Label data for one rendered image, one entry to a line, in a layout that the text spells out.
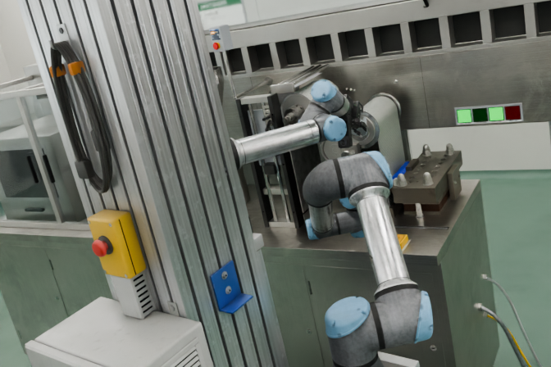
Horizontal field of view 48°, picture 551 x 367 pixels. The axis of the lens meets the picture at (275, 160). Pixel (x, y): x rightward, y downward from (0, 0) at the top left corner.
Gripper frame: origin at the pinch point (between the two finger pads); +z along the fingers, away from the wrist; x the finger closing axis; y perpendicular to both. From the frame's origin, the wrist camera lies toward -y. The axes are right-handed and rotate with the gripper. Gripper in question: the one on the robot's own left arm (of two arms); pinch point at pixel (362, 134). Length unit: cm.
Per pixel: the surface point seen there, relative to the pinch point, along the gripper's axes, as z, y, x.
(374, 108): 5.7, 13.0, -1.3
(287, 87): -12.0, 16.3, 27.4
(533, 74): 23, 30, -54
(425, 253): 3.1, -41.9, -26.2
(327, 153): 8.5, -3.5, 17.4
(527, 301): 151, -35, -34
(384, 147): 11.3, -0.6, -4.5
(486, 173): 284, 80, 20
